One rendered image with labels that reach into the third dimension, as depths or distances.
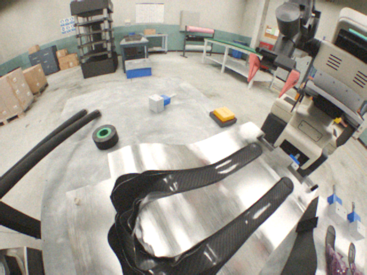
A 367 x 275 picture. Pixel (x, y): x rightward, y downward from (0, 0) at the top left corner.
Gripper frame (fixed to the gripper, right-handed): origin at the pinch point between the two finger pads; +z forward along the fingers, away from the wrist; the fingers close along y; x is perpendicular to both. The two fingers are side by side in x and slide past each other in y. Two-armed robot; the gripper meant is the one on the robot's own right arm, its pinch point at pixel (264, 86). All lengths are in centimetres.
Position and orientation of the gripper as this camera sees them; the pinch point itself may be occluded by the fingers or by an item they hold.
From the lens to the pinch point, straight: 40.0
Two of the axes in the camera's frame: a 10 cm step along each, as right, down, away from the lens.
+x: 6.6, -0.4, 7.5
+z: -4.2, 8.1, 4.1
